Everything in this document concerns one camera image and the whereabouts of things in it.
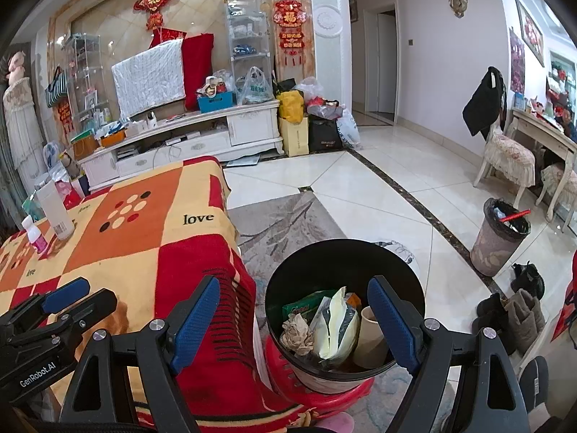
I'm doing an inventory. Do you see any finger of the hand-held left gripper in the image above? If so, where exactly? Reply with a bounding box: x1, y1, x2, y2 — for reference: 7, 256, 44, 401
40, 288, 119, 339
6, 277, 92, 321

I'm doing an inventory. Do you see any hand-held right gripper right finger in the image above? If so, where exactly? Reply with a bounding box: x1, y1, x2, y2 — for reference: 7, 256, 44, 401
366, 275, 533, 433

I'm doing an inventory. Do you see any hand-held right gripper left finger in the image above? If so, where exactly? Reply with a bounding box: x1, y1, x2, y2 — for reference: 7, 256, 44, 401
58, 275, 221, 433

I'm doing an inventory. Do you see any brown paper cup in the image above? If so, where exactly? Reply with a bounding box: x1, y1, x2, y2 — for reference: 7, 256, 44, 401
352, 306, 391, 369

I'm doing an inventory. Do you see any large plastic snack packet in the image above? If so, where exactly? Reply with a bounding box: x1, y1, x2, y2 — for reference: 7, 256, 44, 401
310, 286, 361, 362

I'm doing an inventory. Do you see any green snack packet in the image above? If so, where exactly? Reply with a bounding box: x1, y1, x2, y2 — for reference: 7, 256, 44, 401
282, 289, 339, 325

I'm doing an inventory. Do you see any black trash bin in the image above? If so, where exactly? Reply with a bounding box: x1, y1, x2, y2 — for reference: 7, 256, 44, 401
264, 238, 427, 395

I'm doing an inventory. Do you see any small white bottle pink label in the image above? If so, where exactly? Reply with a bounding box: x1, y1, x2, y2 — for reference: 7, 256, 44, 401
22, 215, 49, 254

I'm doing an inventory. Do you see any checkered printed blanket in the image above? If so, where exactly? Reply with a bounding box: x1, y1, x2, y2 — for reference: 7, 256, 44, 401
0, 156, 316, 433

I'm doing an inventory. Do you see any white cartoon print stool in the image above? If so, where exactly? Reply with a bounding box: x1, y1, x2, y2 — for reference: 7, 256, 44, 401
374, 240, 418, 264

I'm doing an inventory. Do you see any white thermos bottle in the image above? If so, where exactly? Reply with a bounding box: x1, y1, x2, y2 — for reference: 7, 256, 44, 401
35, 180, 75, 241

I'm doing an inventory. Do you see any pink red shopping bag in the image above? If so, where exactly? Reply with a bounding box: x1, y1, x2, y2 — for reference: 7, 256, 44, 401
63, 180, 88, 208

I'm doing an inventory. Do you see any black ankle boot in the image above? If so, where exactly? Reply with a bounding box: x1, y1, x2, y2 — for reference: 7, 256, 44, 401
472, 293, 517, 355

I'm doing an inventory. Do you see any red plastic stool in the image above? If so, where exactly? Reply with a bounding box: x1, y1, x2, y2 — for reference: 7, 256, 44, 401
264, 334, 375, 411

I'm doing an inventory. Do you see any pink slipper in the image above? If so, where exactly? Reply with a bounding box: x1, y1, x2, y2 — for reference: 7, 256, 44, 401
316, 412, 357, 433

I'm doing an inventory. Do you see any taupe snow boot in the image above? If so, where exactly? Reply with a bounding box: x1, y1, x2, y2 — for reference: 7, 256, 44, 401
504, 295, 533, 355
518, 289, 546, 334

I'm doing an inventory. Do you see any grey patterned waste bin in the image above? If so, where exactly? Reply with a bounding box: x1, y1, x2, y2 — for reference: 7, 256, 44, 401
470, 197, 532, 277

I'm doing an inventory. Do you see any clear plastic bag blue print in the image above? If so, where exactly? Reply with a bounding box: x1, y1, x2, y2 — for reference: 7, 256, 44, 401
43, 141, 68, 176

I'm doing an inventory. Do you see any grey curtain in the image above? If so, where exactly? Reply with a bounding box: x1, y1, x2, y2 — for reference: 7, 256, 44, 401
0, 45, 28, 235

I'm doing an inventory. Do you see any black sneaker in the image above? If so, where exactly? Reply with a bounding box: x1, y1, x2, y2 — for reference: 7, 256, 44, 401
510, 262, 545, 301

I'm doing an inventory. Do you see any orange box green lid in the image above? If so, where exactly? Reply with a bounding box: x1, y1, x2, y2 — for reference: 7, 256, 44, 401
70, 130, 101, 159

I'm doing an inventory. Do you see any black shoe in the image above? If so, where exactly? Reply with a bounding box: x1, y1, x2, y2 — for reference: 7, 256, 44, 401
518, 355, 550, 416

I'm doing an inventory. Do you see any grey bathroom scale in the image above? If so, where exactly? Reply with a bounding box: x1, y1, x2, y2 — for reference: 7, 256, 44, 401
225, 153, 261, 167

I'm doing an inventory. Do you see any small orange hanging decoration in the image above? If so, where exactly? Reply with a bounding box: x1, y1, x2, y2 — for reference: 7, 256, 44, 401
55, 99, 74, 134

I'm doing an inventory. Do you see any lace covered air conditioner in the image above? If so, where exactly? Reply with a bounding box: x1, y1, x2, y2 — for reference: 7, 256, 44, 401
2, 76, 46, 181

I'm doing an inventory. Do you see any white television cabinet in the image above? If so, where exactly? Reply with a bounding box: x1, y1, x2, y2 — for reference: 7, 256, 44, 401
81, 99, 285, 190

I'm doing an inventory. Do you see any black shopping bag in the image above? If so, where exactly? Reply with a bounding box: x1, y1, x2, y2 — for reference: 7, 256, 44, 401
308, 117, 343, 152

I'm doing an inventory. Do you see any white plastic bag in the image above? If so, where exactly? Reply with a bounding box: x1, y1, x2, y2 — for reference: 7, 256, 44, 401
336, 108, 361, 149

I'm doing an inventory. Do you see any striped tote bag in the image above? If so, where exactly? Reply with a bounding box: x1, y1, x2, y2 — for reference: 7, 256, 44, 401
45, 67, 68, 108

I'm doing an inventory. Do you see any white cushioned chair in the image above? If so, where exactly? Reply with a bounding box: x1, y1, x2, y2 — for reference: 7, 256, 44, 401
473, 119, 537, 206

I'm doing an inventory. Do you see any cream paper bag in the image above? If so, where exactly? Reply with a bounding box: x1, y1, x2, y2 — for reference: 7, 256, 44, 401
278, 115, 310, 158

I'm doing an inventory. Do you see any blue plastic basket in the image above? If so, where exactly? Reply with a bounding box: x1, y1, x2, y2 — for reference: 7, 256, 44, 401
197, 91, 237, 113

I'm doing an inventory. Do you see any clear display shelf rack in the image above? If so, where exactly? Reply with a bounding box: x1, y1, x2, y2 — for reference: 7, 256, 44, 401
63, 32, 109, 122

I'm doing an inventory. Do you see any white chair lace cushion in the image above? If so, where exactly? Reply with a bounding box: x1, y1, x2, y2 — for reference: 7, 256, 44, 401
536, 162, 577, 222

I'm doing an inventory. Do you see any white cloth television cover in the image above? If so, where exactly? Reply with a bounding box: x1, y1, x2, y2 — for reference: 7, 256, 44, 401
111, 40, 186, 120

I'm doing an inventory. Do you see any red and grey plastic bag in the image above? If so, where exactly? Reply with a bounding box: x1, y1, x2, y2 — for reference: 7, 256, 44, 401
305, 95, 345, 120

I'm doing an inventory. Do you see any pink plush toy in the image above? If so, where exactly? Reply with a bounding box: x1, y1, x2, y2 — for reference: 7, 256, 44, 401
5, 51, 27, 83

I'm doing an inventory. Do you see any yellow bag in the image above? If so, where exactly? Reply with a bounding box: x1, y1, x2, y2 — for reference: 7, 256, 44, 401
276, 90, 305, 123

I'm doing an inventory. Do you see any black jacket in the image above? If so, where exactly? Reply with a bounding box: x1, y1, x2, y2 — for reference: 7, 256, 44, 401
463, 67, 508, 141

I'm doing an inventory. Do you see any clear plastic bag teal print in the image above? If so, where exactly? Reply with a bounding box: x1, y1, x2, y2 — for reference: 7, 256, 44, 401
237, 67, 274, 105

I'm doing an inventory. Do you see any white desk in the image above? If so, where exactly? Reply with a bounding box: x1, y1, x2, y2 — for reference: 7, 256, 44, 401
511, 108, 577, 222

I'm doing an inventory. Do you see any red cloth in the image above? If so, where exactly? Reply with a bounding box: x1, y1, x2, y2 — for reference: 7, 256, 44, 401
182, 33, 215, 111

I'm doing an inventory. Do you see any interior door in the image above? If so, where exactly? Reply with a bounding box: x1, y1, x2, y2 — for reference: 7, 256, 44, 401
364, 2, 400, 126

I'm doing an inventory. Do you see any tall clear shelf rack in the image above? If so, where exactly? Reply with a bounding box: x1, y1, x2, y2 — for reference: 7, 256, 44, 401
224, 0, 273, 95

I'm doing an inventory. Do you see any framed flower picture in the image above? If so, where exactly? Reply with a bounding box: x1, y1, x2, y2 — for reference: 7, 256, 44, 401
515, 0, 545, 66

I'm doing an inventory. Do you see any wall poster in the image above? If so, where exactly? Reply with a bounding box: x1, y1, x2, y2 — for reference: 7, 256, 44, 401
508, 27, 526, 95

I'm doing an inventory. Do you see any red knot wall decoration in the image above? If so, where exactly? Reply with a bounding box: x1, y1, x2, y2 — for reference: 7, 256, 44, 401
133, 0, 177, 31

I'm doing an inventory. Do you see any red hanging wall decoration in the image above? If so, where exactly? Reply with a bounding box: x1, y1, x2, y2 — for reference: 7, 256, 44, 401
273, 0, 312, 66

